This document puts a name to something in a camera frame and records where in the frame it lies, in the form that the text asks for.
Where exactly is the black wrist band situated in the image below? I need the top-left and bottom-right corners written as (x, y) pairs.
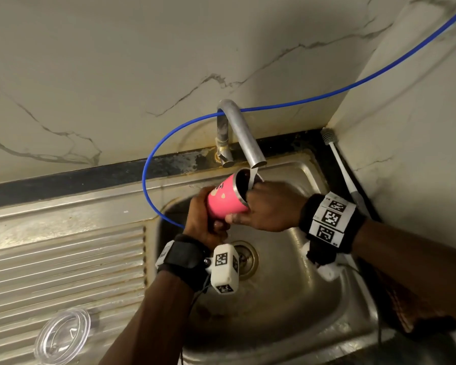
top-left (298, 192), bottom-right (367, 267)
top-left (155, 234), bottom-right (212, 293)

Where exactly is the white bottle brush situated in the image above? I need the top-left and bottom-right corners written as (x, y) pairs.
top-left (320, 128), bottom-right (369, 217)

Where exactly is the person's left forearm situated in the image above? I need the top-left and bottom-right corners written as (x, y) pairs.
top-left (98, 271), bottom-right (195, 365)

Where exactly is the black right wrist band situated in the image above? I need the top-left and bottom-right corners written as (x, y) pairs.
top-left (298, 192), bottom-right (367, 267)

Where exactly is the person's right hand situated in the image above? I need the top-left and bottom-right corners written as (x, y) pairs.
top-left (225, 181), bottom-right (309, 233)

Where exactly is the person's left hand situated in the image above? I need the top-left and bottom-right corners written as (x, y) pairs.
top-left (183, 186), bottom-right (232, 250)

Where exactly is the black left wrist band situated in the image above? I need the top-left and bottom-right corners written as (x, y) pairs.
top-left (155, 234), bottom-right (212, 293)

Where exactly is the metal faucet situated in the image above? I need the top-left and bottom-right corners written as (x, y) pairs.
top-left (214, 99), bottom-right (268, 168)

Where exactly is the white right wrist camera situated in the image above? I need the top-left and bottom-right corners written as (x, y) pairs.
top-left (302, 241), bottom-right (345, 282)

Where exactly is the thin black right camera cable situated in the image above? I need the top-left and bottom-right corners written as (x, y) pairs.
top-left (338, 262), bottom-right (384, 350)

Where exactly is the stainless steel sink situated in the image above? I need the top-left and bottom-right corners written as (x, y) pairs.
top-left (0, 150), bottom-right (396, 365)

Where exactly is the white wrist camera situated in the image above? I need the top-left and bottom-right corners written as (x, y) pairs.
top-left (205, 243), bottom-right (240, 295)
top-left (302, 241), bottom-right (345, 282)

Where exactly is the person's right forearm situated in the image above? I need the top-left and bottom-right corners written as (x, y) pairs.
top-left (351, 219), bottom-right (456, 320)

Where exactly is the thin blue tube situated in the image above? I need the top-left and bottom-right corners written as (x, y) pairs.
top-left (141, 2), bottom-right (456, 229)

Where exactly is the pink steel tumbler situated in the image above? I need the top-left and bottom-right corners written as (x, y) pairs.
top-left (207, 167), bottom-right (265, 221)

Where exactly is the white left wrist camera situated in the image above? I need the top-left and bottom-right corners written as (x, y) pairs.
top-left (205, 243), bottom-right (240, 295)

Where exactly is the clear plastic lid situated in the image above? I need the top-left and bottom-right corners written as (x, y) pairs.
top-left (33, 307), bottom-right (92, 365)

